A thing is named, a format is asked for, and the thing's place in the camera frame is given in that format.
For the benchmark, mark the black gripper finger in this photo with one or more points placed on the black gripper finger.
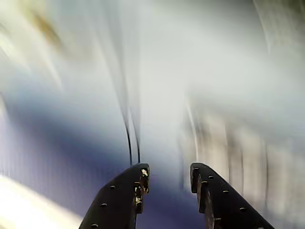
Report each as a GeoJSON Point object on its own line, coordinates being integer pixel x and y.
{"type": "Point", "coordinates": [116, 200]}
{"type": "Point", "coordinates": [224, 205]}

